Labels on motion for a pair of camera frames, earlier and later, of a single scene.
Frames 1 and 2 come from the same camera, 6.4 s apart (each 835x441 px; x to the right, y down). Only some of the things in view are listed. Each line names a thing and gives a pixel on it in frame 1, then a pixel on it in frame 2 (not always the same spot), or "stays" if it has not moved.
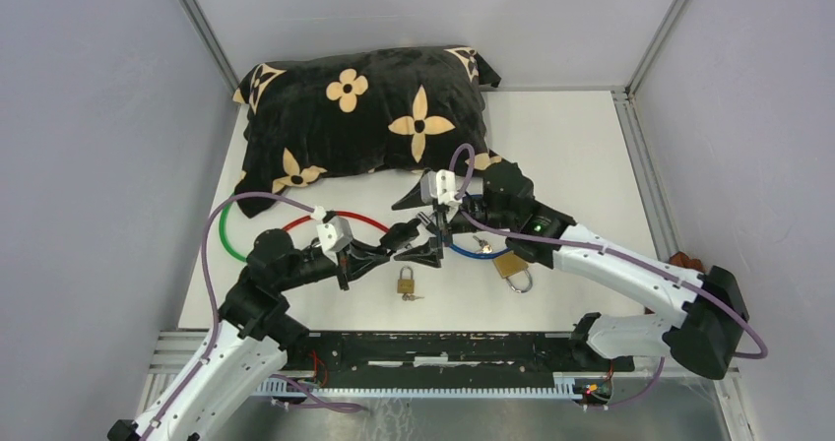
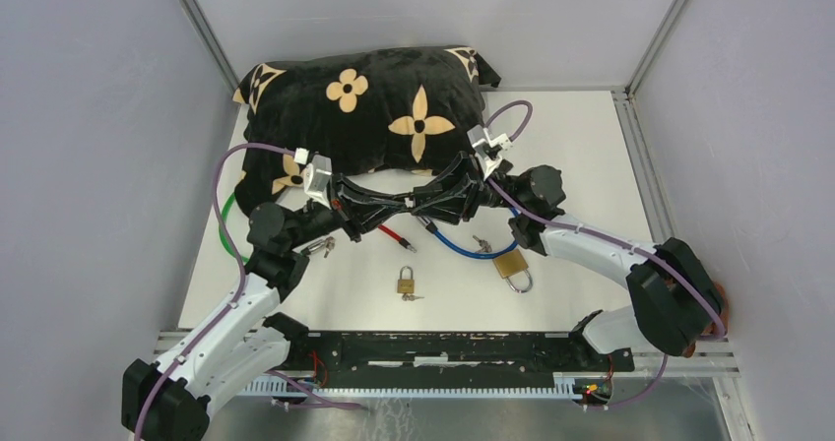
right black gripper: [428, 253] → [451, 210]
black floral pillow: [395, 109] stays
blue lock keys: [483, 244] stays
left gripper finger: [376, 252] → [352, 190]
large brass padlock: [508, 265] stays
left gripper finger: [363, 269] → [366, 216]
